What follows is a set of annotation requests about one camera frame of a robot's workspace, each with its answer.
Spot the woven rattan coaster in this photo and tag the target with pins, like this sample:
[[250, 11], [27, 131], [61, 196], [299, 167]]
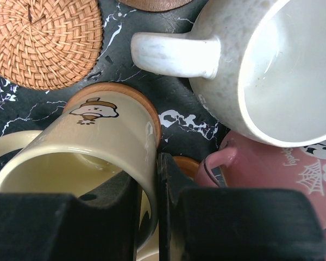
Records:
[[49, 45]]

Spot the white speckled mug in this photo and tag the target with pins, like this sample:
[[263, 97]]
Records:
[[259, 67]]

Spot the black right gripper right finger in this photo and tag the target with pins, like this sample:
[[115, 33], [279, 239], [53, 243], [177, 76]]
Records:
[[198, 223]]

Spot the smooth brown wooden coaster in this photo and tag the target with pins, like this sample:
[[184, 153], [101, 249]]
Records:
[[124, 89], [188, 165]]

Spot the maroon speckled mug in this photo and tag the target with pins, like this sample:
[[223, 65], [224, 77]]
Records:
[[243, 163]]

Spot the yellow mug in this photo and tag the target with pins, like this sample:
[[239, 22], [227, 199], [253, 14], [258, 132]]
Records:
[[103, 134]]

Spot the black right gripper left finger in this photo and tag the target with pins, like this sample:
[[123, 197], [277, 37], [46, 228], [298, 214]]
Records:
[[99, 225]]

